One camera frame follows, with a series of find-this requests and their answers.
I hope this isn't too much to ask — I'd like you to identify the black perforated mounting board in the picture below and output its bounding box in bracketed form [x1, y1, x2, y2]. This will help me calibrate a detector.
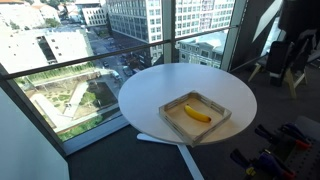
[283, 115, 320, 180]

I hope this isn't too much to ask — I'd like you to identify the black clamp with red tip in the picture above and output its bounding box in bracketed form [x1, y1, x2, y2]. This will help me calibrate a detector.
[254, 123, 313, 151]

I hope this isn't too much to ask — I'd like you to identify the grey window bottom frame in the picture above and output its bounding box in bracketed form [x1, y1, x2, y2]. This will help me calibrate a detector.
[62, 114, 130, 157]

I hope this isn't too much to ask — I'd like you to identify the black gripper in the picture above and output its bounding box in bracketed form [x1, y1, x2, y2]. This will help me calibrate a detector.
[266, 0, 320, 88]

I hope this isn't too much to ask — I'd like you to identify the blue clamp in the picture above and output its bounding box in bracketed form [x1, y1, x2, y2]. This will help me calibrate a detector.
[258, 151, 297, 180]

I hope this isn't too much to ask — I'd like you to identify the slim window mullion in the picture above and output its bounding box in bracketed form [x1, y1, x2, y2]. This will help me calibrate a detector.
[161, 0, 177, 65]

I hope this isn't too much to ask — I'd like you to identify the dark slanted window frame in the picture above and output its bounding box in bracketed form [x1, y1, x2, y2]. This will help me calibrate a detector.
[0, 62, 68, 158]

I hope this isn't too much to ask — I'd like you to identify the window corner frame post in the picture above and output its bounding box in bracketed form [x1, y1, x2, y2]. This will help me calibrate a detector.
[219, 0, 249, 72]

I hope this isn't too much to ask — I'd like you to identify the black clamp with yellow part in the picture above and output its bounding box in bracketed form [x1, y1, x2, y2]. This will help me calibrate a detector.
[229, 148, 258, 178]

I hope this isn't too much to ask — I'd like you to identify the dark window handrail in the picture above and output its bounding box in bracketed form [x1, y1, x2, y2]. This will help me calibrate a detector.
[0, 23, 240, 81]

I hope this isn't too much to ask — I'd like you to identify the light wooden slotted tray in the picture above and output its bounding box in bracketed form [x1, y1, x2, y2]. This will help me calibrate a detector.
[158, 89, 233, 148]

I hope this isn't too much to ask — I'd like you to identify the white table base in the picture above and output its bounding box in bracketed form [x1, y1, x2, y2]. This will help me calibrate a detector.
[136, 132, 205, 180]

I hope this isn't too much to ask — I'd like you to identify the yellow banana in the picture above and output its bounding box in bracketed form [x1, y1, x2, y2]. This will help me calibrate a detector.
[183, 103, 213, 124]

